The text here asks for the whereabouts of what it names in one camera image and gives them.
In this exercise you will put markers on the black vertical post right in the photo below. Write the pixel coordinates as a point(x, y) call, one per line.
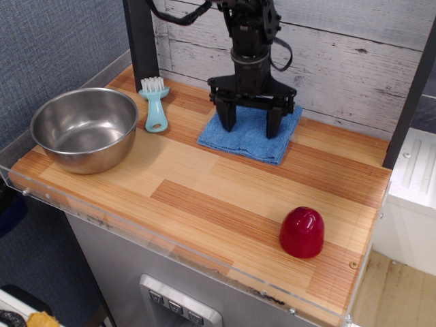
point(411, 103)

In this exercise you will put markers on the stainless steel bowl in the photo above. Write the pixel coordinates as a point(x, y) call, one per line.
point(86, 131)

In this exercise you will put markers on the white ridged box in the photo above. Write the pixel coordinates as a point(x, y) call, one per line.
point(413, 177)

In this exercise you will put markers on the silver dispenser button panel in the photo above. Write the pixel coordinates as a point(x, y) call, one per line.
point(175, 308)

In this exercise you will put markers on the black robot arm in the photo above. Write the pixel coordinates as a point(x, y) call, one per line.
point(253, 26)

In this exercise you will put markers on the black vertical post left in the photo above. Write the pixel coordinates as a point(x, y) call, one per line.
point(141, 36)

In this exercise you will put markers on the teal scrub brush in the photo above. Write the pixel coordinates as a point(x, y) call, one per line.
point(153, 90)

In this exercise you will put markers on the blue microfiber cloth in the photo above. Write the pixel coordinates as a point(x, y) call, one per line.
point(248, 136)

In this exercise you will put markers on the black vertical post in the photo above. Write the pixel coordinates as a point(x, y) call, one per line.
point(411, 103)
point(141, 36)

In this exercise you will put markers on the clear acrylic guard rail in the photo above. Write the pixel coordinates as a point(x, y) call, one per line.
point(226, 221)

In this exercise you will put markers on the red plastic dome cup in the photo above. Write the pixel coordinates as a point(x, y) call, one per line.
point(302, 233)

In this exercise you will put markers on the yellow object at corner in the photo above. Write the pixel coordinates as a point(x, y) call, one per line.
point(42, 319)

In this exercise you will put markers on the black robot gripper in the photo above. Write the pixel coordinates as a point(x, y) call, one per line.
point(252, 87)

